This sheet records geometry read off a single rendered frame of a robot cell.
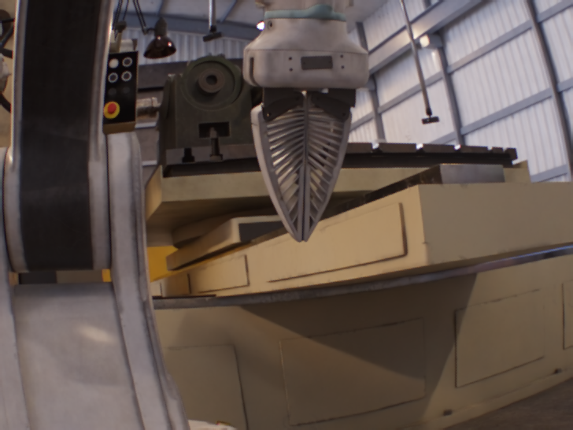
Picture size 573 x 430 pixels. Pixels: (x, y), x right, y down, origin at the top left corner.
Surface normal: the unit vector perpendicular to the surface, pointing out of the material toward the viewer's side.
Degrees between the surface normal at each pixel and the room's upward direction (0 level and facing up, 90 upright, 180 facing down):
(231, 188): 90
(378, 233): 90
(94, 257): 154
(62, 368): 66
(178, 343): 90
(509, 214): 90
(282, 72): 112
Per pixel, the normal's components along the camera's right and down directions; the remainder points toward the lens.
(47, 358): 0.25, -0.53
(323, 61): 0.34, 0.25
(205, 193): 0.33, -0.14
